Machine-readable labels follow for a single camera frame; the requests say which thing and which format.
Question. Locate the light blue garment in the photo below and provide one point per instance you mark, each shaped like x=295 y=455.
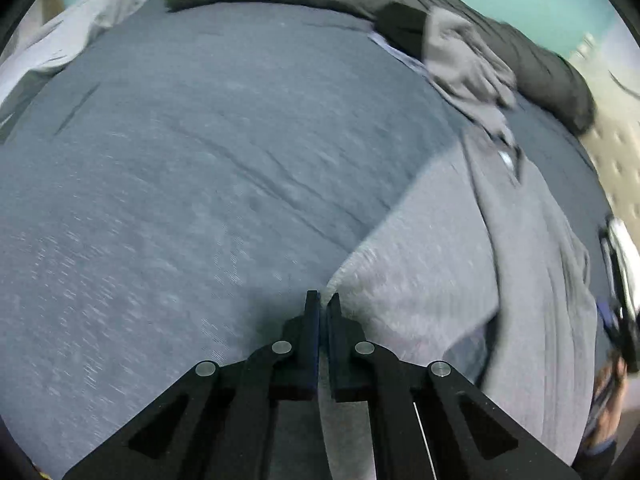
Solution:
x=390 y=49

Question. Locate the black crumpled garment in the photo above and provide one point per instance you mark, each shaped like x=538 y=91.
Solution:
x=400 y=27

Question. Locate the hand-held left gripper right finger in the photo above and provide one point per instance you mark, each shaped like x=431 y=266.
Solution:
x=337 y=355

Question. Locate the person's right hand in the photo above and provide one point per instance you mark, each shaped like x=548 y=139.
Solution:
x=610 y=395

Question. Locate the cream bedpost finial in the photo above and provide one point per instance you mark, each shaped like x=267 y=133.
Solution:
x=586 y=45

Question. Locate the light grey blanket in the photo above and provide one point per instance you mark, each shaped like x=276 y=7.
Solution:
x=65 y=30

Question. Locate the white folded garment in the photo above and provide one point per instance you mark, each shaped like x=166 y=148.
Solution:
x=627 y=245

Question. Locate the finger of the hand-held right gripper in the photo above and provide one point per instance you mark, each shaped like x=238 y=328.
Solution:
x=607 y=317

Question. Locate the person's right forearm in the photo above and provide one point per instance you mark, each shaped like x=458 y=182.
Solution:
x=600 y=457

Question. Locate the cream tufted headboard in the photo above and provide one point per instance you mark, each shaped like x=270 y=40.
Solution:
x=620 y=150

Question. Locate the crumpled grey garment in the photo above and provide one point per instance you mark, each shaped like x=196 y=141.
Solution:
x=465 y=70

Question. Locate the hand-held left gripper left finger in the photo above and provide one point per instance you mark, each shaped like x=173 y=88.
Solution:
x=311 y=355

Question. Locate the grey knit sweater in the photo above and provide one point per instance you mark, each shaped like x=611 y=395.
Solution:
x=450 y=260

